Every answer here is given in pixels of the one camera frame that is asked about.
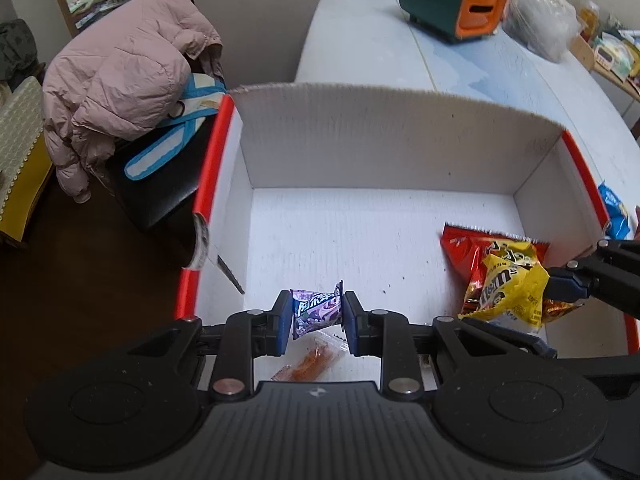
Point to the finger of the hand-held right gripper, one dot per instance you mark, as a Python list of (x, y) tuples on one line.
[(565, 282)]

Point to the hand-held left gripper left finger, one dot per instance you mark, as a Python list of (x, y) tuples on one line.
[(284, 322)]

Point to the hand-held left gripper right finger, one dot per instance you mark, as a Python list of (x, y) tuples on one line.
[(350, 327)]

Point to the purple candy packet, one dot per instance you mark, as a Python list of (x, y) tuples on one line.
[(315, 312)]

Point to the small clear orange snack packet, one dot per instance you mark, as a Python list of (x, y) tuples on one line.
[(310, 362)]

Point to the yellow candy packet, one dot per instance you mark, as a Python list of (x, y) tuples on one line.
[(510, 280)]

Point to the blue cookie packet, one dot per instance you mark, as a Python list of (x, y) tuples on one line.
[(612, 210)]

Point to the orange-red chips packet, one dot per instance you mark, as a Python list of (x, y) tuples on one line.
[(462, 250)]

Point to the red cardboard box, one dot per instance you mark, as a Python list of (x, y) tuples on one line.
[(375, 160)]

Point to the black seat chair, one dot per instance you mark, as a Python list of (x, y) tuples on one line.
[(150, 195)]

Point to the white kitchen timer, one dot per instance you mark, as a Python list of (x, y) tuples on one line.
[(611, 59)]

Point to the cream bag with blue trim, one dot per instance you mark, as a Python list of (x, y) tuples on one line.
[(202, 92)]

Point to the clear plastic bag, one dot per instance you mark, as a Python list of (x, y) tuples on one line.
[(540, 15)]

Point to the glass dome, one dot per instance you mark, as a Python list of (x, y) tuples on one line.
[(585, 10)]

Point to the pink puffer jacket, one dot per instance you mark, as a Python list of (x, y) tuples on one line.
[(125, 70)]

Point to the green and orange tissue box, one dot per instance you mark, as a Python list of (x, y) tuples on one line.
[(430, 0)]

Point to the beige and yellow cushion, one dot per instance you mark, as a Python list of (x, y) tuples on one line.
[(20, 125)]

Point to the dark cloth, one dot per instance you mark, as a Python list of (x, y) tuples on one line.
[(15, 45)]

